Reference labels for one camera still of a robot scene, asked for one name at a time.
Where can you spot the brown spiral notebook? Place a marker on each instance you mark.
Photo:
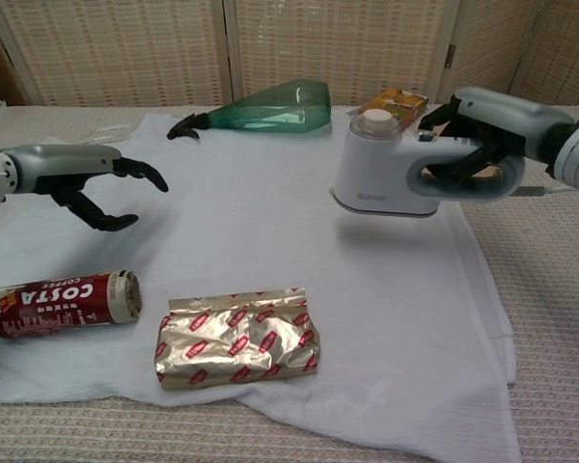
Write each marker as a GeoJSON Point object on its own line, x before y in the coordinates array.
{"type": "Point", "coordinates": [439, 129]}

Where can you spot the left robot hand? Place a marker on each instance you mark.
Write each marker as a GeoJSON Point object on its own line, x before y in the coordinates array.
{"type": "Point", "coordinates": [67, 161]}

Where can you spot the clear plastic wrapper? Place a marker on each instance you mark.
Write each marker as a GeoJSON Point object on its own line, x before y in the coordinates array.
{"type": "Point", "coordinates": [103, 134]}

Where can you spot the colourful small cardboard box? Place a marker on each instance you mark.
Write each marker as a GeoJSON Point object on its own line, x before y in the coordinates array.
{"type": "Point", "coordinates": [400, 103]}

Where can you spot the beige patterned tablecloth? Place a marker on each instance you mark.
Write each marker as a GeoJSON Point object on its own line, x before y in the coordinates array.
{"type": "Point", "coordinates": [559, 337]}

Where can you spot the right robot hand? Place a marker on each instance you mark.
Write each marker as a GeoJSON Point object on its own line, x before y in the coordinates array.
{"type": "Point", "coordinates": [511, 118]}

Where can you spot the woven beige folding screen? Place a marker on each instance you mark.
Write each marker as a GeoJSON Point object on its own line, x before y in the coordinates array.
{"type": "Point", "coordinates": [125, 48]}

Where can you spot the red Costa coffee bottle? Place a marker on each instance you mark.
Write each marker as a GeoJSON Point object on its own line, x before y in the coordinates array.
{"type": "Point", "coordinates": [53, 304]}

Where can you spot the green plastic spray bottle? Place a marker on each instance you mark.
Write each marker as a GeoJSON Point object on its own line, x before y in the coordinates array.
{"type": "Point", "coordinates": [270, 116]}

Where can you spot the gold foil snack bag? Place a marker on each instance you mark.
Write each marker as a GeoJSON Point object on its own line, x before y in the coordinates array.
{"type": "Point", "coordinates": [236, 337]}

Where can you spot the white handheld steam iron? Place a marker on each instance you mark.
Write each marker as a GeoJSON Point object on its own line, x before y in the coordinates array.
{"type": "Point", "coordinates": [366, 164]}

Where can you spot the white cloth towel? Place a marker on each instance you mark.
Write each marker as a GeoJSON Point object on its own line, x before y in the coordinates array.
{"type": "Point", "coordinates": [270, 241]}

